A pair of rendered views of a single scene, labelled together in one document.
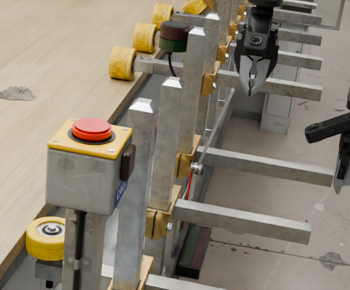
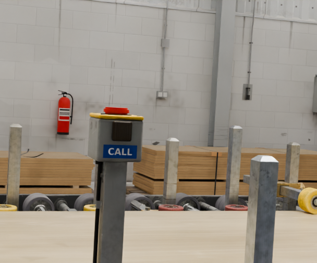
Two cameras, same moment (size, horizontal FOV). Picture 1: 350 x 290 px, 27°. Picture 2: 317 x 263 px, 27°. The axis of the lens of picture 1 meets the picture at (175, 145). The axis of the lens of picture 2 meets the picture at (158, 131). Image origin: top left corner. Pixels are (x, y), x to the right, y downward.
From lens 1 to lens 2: 0.94 m
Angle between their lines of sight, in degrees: 65
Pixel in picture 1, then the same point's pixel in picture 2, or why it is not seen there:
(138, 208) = (252, 250)
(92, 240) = (103, 187)
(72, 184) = (91, 139)
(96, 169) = (95, 126)
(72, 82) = not seen: outside the picture
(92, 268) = (102, 210)
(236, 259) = not seen: outside the picture
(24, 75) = not seen: outside the picture
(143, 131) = (255, 178)
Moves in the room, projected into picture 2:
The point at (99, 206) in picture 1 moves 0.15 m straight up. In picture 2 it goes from (95, 153) to (100, 52)
